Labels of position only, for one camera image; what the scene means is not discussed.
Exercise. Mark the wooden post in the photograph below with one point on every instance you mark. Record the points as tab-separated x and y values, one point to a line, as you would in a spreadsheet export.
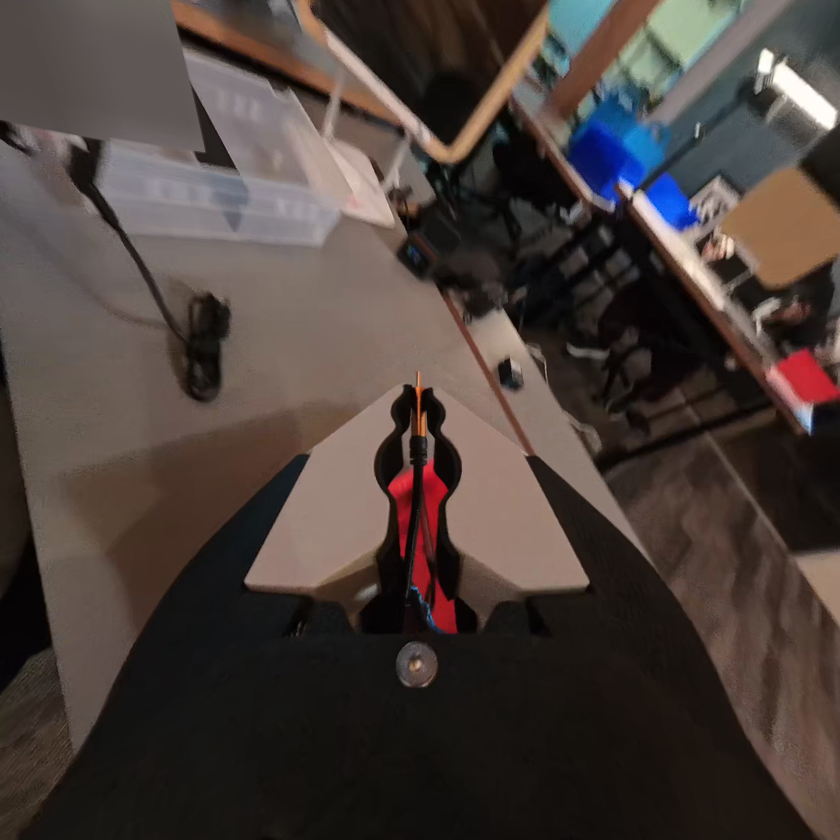
604	52

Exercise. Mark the small red plastic bin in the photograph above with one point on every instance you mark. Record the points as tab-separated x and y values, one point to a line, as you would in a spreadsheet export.
804	384

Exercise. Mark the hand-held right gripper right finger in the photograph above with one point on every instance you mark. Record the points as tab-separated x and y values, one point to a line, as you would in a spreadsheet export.
512	518

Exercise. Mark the transparent plastic box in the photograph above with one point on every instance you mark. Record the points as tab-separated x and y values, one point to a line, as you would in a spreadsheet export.
216	197

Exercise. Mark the studio light on tripod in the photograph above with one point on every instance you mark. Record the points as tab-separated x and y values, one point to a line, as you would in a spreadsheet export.
797	92

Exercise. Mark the wood framed tablet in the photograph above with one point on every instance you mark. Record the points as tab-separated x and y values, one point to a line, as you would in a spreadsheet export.
420	59

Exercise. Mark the stack of blue bins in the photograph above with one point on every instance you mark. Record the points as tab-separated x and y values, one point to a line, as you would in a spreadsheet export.
604	154

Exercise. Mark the small black box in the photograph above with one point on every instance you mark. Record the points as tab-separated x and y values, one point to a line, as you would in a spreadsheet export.
508	373

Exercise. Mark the large red plastic bin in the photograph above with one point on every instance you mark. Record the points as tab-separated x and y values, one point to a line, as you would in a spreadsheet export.
399	512

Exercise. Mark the long wooden office desk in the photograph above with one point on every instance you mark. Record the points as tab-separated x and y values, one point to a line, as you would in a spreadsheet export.
682	253
551	145

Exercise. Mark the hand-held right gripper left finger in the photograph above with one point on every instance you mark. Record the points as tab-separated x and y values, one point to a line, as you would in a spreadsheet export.
328	518

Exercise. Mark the black power station with display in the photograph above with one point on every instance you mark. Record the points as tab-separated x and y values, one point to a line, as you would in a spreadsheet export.
420	253

